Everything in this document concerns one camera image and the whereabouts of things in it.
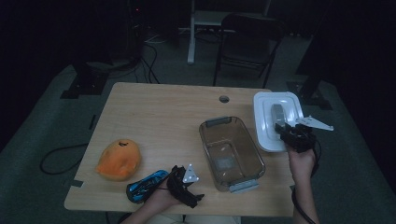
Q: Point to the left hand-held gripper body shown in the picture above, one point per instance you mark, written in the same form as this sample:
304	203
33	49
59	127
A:
180	188

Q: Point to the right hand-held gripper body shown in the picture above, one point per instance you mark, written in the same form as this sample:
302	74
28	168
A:
300	137

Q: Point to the white container lid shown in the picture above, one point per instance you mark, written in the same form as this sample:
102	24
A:
267	124

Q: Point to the blue toy car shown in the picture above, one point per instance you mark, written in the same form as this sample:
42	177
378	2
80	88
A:
141	188

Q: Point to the clear plastic container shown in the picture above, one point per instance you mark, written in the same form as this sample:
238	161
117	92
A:
232	155

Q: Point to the orange plush toy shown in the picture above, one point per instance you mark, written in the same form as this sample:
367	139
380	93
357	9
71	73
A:
118	160

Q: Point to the person's left hand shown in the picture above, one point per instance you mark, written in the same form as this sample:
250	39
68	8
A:
162	199

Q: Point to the person's right hand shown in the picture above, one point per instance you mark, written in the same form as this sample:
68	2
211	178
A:
300	165

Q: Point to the black stand base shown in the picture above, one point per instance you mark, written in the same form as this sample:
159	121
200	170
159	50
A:
84	84
314	99

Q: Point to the black folding chair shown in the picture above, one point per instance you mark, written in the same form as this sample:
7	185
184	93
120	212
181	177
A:
247	46

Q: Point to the grey tape piece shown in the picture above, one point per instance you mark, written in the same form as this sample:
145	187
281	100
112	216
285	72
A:
77	183

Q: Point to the small black floor strip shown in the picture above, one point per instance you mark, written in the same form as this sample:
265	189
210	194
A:
92	122

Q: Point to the dark equipment tower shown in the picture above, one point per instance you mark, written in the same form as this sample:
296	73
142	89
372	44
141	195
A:
135	31

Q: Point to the white desk frame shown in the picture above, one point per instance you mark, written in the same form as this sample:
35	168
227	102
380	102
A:
191	37

